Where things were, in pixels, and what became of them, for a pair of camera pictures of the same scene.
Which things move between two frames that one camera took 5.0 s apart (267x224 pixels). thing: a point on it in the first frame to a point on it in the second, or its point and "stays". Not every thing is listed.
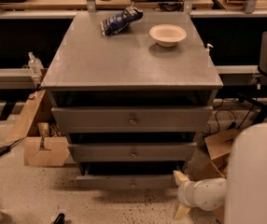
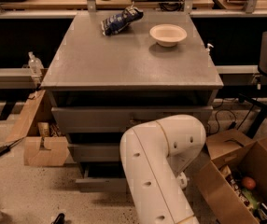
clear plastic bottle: [35, 64] stays
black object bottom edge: [60, 219] stays
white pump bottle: [207, 50] stays
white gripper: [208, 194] to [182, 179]
